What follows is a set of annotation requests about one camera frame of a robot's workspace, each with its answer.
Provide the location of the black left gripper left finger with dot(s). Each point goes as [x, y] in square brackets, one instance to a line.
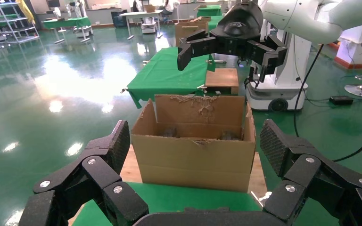
[103, 168]

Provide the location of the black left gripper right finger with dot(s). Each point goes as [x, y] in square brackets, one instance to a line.
[299, 168]

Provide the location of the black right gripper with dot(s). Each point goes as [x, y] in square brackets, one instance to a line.
[235, 26]

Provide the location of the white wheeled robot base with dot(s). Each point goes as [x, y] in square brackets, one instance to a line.
[277, 96]

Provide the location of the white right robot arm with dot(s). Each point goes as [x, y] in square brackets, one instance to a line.
[309, 18]

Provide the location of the brown background cardboard carton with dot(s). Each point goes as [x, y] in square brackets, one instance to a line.
[187, 31]

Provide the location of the large open torn carton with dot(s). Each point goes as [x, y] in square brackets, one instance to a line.
[193, 165]

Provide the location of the small background cardboard box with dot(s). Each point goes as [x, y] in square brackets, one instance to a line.
[149, 8]

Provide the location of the small wooden table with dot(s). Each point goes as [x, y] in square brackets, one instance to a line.
[221, 78]

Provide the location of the green background table cloth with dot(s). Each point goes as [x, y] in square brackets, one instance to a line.
[65, 22]
[213, 21]
[210, 11]

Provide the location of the seated background person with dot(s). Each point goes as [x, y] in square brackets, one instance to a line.
[169, 4]

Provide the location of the black power adapter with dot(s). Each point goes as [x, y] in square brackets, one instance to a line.
[341, 100]

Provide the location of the white wheeled cart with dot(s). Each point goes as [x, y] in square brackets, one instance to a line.
[82, 31]
[148, 28]

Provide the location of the white table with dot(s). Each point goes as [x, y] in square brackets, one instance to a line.
[140, 13]

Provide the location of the white counter red base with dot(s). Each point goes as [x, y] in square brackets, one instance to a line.
[352, 46]

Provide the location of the metal storage shelf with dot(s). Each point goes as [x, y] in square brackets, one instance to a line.
[25, 39]

